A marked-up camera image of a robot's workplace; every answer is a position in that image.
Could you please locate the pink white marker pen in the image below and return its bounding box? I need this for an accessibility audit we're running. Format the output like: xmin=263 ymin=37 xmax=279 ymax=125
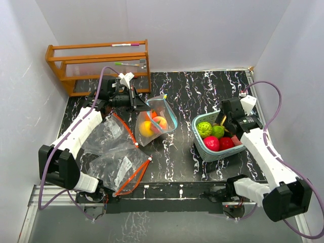
xmin=111 ymin=43 xmax=140 ymax=47

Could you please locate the green marker pen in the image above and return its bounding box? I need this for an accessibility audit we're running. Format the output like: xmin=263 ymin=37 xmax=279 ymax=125
xmin=114 ymin=62 xmax=140 ymax=67

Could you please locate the aluminium rail frame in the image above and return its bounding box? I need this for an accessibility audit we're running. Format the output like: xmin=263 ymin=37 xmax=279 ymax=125
xmin=19 ymin=68 xmax=312 ymax=243

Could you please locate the light blue plastic basket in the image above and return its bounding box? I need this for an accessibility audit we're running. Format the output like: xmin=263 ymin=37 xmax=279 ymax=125
xmin=191 ymin=110 xmax=246 ymax=162

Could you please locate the pink peach toy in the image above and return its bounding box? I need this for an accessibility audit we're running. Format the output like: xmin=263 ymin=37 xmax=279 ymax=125
xmin=151 ymin=116 xmax=168 ymax=133

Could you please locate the purple cable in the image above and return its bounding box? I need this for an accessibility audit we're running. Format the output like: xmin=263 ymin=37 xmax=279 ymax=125
xmin=37 ymin=66 xmax=122 ymax=211
xmin=242 ymin=80 xmax=324 ymax=240

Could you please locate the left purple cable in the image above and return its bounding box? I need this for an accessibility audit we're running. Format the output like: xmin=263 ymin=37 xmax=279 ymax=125
xmin=37 ymin=66 xmax=122 ymax=211

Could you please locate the wooden shelf rack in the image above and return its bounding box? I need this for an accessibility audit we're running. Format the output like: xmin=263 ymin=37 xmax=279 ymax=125
xmin=45 ymin=39 xmax=151 ymax=97

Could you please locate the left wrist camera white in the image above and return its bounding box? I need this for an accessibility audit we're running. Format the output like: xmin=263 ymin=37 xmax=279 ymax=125
xmin=118 ymin=72 xmax=134 ymax=89

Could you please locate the orange zipper bag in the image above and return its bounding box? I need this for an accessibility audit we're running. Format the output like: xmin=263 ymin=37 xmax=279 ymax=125
xmin=87 ymin=148 xmax=152 ymax=196
xmin=82 ymin=113 xmax=138 ymax=155

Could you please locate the green custard apple toy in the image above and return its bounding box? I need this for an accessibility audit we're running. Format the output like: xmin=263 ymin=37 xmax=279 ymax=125
xmin=196 ymin=121 xmax=212 ymax=139

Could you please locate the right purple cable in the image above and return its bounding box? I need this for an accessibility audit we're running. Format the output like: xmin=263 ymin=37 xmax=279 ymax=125
xmin=242 ymin=80 xmax=324 ymax=240

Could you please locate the pink red dragonfruit toy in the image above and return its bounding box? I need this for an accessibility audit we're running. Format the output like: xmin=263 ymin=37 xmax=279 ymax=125
xmin=203 ymin=136 xmax=220 ymax=152

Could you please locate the blue zipper plastic bag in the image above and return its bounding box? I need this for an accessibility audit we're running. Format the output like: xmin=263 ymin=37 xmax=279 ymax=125
xmin=135 ymin=94 xmax=178 ymax=146

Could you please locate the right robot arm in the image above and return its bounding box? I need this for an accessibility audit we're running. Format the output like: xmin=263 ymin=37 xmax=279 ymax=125
xmin=216 ymin=96 xmax=312 ymax=222

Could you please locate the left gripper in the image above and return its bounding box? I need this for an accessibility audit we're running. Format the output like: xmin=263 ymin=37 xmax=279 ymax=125
xmin=109 ymin=86 xmax=151 ymax=113

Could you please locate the pink fruit in basket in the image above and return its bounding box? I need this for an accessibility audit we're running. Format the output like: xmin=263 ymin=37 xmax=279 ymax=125
xmin=231 ymin=135 xmax=242 ymax=146

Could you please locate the orange pumpkin toy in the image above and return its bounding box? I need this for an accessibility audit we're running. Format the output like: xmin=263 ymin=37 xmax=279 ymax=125
xmin=150 ymin=110 xmax=158 ymax=118

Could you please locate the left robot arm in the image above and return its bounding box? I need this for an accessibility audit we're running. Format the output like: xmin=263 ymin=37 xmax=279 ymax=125
xmin=38 ymin=72 xmax=150 ymax=202

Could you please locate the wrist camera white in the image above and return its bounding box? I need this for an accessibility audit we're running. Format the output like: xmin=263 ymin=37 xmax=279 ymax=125
xmin=239 ymin=92 xmax=257 ymax=115
xmin=118 ymin=72 xmax=134 ymax=89

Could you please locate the red apple toy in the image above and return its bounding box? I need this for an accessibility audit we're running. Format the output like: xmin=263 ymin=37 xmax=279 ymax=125
xmin=219 ymin=137 xmax=235 ymax=151

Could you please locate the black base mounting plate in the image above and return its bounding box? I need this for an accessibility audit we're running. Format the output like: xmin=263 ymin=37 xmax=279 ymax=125
xmin=76 ymin=181 xmax=255 ymax=217

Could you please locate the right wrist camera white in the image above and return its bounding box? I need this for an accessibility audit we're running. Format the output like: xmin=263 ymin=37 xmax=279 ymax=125
xmin=239 ymin=92 xmax=257 ymax=115

